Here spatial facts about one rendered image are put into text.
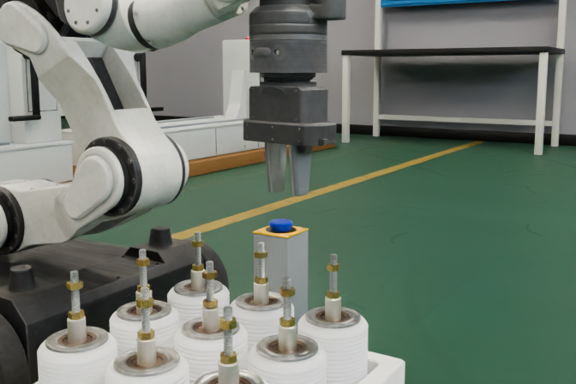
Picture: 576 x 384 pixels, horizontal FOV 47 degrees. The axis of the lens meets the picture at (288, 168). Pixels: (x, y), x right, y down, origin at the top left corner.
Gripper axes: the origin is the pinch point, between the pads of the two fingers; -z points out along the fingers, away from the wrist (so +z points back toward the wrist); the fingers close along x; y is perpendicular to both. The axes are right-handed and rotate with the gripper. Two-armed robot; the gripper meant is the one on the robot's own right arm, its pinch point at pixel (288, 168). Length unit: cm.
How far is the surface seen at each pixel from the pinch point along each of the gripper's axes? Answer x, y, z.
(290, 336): 0.9, -0.7, -20.2
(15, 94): -233, 89, 0
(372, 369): 1.3, 17.1, -30.6
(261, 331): -10.2, 6.4, -24.7
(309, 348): 2.5, 1.2, -21.9
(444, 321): -19, 80, -47
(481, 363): -2, 63, -47
